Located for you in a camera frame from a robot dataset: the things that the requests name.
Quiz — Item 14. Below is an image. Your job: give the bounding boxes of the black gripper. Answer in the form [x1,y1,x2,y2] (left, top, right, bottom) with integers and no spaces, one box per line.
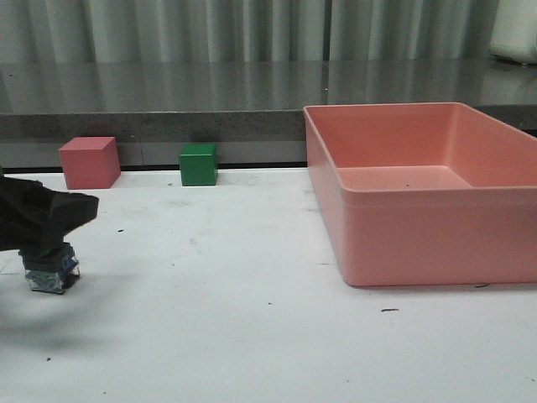
[1,176,99,260]

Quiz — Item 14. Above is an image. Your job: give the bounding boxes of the yellow push button switch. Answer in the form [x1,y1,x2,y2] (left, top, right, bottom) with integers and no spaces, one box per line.
[18,242,81,295]

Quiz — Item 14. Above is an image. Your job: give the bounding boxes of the pink cube block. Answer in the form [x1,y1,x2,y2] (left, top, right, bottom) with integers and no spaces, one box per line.
[59,136,121,190]

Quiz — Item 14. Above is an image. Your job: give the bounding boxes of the green cube block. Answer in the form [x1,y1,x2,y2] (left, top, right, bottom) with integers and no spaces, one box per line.
[179,144,218,186]

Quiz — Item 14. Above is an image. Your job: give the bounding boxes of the grey back counter shelf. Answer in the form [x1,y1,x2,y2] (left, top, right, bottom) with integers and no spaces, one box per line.
[1,59,536,171]

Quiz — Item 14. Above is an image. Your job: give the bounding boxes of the pink plastic bin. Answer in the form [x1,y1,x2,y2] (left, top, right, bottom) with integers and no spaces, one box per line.
[304,102,536,287]

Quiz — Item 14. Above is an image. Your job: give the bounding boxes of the white appliance in background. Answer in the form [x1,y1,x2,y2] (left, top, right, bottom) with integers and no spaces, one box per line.
[489,0,536,65]

